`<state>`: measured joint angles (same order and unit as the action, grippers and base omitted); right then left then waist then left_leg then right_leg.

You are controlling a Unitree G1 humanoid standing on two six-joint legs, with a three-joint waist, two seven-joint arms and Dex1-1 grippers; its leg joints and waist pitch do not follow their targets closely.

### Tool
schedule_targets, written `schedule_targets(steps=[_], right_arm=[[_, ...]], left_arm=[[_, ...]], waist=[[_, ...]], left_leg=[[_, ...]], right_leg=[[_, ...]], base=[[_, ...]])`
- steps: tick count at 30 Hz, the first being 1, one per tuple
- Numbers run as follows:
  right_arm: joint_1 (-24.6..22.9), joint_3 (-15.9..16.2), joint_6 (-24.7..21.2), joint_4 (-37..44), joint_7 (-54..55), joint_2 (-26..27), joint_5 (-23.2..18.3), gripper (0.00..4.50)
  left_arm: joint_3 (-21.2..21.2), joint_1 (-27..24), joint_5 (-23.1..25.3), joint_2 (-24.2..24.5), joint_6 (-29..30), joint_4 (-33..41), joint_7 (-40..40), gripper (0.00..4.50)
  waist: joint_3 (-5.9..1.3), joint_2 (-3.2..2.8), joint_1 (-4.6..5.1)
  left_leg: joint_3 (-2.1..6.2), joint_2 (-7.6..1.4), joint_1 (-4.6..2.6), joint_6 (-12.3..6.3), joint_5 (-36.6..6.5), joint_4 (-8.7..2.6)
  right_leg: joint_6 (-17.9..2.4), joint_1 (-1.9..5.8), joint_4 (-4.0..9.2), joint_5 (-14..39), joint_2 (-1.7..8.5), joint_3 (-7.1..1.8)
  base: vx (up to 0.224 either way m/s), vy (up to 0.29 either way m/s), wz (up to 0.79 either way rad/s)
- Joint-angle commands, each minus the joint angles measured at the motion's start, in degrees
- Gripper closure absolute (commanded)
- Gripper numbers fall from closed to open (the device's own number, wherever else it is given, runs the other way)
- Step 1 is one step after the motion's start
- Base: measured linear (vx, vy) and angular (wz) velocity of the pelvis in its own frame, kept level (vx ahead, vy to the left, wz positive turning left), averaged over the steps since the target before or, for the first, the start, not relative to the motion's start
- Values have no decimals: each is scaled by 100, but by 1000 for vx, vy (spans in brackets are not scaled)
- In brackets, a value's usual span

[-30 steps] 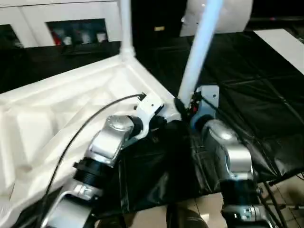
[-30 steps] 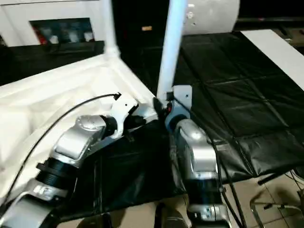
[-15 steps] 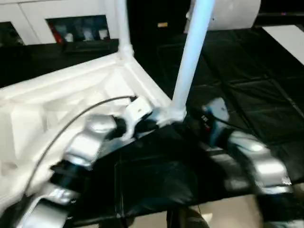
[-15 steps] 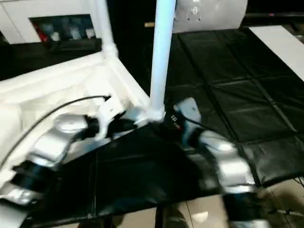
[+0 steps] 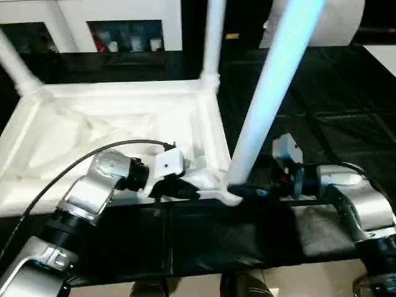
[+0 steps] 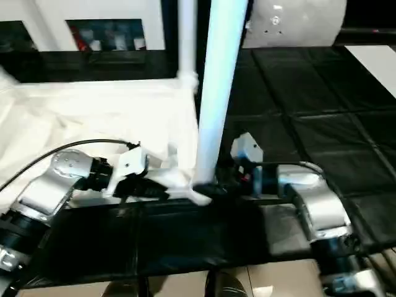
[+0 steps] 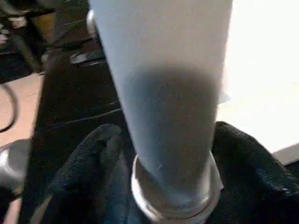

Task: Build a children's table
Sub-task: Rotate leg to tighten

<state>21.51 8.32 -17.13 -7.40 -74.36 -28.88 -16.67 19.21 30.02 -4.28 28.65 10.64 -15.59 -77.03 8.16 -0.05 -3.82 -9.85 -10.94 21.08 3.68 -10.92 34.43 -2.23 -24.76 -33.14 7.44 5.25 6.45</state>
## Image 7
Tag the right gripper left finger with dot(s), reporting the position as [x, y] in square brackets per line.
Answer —
[88, 182]

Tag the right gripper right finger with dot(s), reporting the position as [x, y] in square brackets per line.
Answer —
[252, 182]

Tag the white plastic table top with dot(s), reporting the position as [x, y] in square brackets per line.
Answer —
[257, 70]

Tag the dark left robot foot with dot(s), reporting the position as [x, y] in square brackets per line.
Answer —
[14, 168]

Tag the black floor stand leg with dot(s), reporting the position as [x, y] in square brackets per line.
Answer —
[25, 51]

